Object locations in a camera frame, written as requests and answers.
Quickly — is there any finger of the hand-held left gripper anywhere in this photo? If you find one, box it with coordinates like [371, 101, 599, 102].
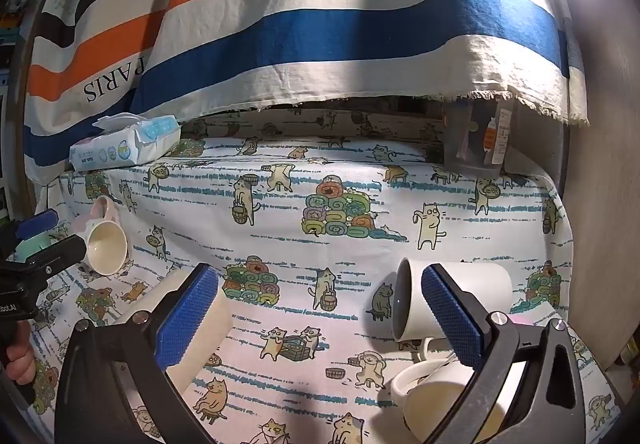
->
[0, 234, 88, 277]
[0, 208, 59, 255]

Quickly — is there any person's left hand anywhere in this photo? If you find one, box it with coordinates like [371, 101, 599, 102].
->
[2, 339, 37, 386]

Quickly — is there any wet wipes pack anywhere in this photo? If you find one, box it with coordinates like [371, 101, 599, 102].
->
[69, 114, 182, 171]

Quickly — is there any pink and cream cup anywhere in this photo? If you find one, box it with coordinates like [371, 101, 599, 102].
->
[75, 195, 132, 276]

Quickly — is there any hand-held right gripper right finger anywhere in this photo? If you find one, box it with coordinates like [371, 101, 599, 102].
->
[421, 263, 587, 444]

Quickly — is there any striped blanket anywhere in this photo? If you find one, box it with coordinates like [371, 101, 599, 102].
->
[20, 0, 592, 185]

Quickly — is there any cream rectangular block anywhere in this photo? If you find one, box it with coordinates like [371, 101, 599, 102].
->
[112, 268, 234, 396]

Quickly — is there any clear plastic container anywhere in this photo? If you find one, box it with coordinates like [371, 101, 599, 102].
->
[442, 96, 517, 179]

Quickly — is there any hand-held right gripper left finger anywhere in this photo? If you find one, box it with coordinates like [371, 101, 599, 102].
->
[54, 263, 221, 444]

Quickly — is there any white cup with dark inside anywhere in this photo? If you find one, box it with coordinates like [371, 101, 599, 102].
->
[390, 258, 514, 360]

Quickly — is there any cat printed cloth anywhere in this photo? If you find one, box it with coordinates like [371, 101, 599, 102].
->
[25, 108, 618, 444]

